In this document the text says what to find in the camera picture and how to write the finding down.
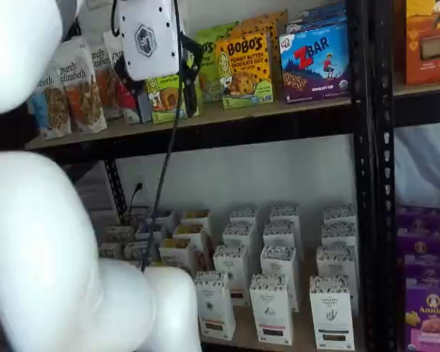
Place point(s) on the green Nature's Path oatmeal box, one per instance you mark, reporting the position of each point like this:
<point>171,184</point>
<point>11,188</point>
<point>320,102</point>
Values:
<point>110,250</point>
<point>119,233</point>

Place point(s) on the blue purple ZBar box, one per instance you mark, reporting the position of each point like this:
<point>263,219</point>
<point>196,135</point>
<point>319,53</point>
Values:
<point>315,66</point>
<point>315,16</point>

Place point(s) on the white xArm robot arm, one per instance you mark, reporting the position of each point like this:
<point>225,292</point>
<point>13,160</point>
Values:
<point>40,238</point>

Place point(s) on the blue purely elizabeth granola bag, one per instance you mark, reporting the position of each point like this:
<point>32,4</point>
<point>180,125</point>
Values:
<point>51,110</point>

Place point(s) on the red purely elizabeth granola bag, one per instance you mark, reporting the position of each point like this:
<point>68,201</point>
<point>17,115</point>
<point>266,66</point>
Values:
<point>126,100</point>

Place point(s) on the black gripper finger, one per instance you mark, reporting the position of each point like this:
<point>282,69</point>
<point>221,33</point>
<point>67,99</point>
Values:
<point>192,95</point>
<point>144,106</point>

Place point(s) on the white wall outlet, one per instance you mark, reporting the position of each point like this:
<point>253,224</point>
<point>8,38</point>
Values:
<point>146,183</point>

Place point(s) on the white plastic sheet backdrop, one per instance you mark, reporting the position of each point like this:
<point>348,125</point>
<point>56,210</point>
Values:
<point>425,165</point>

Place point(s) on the white box with black strip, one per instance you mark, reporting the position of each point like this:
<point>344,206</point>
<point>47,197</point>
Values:
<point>335,264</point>
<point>339,216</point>
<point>339,234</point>
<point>331,315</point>

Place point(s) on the green Bobo's apple pie box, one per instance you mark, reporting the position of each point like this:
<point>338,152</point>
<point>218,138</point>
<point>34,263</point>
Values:
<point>165,99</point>
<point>209,73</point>

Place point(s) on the yellow Bobo's peanut butter box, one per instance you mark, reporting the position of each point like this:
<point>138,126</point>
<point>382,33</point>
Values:
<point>242,73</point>
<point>264,23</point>

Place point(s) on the purple Annie's box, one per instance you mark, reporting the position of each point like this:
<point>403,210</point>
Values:
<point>429,322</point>
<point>418,218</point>
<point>419,242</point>
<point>429,271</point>

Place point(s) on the orange snack box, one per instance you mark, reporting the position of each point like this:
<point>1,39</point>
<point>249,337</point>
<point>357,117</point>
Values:
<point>429,36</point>

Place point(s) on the orange purely elizabeth granola bag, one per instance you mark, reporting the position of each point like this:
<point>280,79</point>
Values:
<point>82,99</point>
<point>106,84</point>

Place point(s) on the white yellow purely elizabeth box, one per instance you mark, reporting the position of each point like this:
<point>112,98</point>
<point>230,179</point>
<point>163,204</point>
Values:
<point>195,216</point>
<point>190,231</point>
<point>176,254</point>

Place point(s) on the white box with pink strip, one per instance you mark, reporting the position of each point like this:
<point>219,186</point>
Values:
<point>284,216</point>
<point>278,262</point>
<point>271,311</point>
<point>280,236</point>

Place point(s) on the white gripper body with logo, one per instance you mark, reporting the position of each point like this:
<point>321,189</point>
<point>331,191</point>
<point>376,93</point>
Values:
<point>150,40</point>

